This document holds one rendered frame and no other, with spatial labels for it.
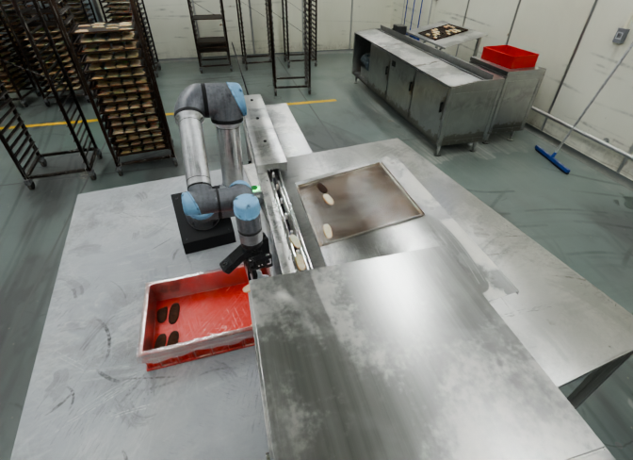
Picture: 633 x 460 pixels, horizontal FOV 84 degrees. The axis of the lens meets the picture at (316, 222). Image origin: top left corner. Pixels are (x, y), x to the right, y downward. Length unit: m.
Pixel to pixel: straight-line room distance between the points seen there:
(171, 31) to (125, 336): 7.52
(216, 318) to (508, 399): 1.01
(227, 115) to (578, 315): 1.52
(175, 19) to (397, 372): 8.18
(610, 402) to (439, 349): 1.95
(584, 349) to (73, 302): 1.92
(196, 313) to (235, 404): 0.40
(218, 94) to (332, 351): 0.93
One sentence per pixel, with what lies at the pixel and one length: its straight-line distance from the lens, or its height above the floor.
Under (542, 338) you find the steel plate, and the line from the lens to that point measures 1.56.
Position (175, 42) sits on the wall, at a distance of 8.58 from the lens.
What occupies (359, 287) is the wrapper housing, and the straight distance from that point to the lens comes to 0.84.
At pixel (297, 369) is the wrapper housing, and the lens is 0.72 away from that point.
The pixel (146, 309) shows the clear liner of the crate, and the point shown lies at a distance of 1.40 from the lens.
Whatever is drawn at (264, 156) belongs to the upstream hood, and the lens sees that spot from 2.19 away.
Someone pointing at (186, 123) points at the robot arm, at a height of 1.47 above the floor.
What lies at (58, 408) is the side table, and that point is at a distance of 1.44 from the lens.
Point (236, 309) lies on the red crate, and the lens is 1.43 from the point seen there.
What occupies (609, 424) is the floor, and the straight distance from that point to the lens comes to 2.58.
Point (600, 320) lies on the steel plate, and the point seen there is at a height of 0.82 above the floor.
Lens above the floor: 1.93
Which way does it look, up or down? 38 degrees down
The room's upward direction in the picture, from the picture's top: straight up
